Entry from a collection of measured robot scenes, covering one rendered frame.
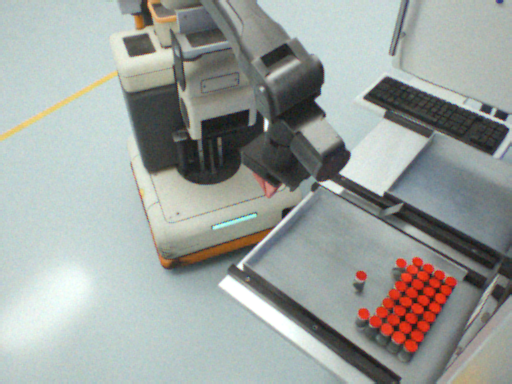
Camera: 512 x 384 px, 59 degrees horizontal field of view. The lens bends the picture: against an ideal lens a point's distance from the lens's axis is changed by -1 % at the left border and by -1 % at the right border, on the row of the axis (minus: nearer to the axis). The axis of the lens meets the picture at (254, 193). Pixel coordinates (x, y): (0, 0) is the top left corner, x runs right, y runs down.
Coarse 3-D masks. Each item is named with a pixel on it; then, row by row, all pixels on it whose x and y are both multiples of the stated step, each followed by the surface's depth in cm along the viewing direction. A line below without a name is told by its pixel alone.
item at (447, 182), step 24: (432, 144) 114; (456, 144) 111; (408, 168) 107; (432, 168) 109; (456, 168) 109; (480, 168) 109; (504, 168) 106; (384, 192) 100; (408, 192) 104; (432, 192) 104; (456, 192) 104; (480, 192) 104; (504, 192) 104; (432, 216) 95; (456, 216) 99; (480, 216) 99; (504, 216) 99; (480, 240) 91; (504, 240) 95
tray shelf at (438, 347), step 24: (384, 120) 121; (360, 144) 115; (384, 144) 115; (408, 144) 115; (360, 168) 109; (384, 168) 109; (336, 192) 104; (288, 216) 99; (384, 216) 99; (264, 240) 95; (432, 240) 95; (240, 264) 91; (480, 264) 91; (240, 288) 88; (264, 312) 84; (456, 312) 84; (288, 336) 81; (312, 336) 81; (432, 336) 81; (456, 336) 81; (312, 360) 80; (336, 360) 78; (432, 360) 78
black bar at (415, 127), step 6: (384, 114) 121; (390, 114) 120; (396, 114) 119; (390, 120) 120; (396, 120) 119; (402, 120) 118; (408, 120) 118; (408, 126) 118; (414, 126) 117; (420, 126) 116; (420, 132) 116; (426, 132) 115; (432, 132) 115
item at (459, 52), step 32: (416, 0) 132; (448, 0) 127; (480, 0) 121; (416, 32) 138; (448, 32) 132; (480, 32) 126; (416, 64) 144; (448, 64) 137; (480, 64) 131; (480, 96) 137
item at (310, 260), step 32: (320, 192) 101; (288, 224) 96; (320, 224) 98; (352, 224) 98; (384, 224) 93; (256, 256) 90; (288, 256) 92; (320, 256) 92; (352, 256) 92; (384, 256) 92; (416, 256) 92; (288, 288) 87; (320, 288) 87; (384, 288) 87; (320, 320) 80; (352, 320) 83; (384, 352) 79; (416, 352) 79
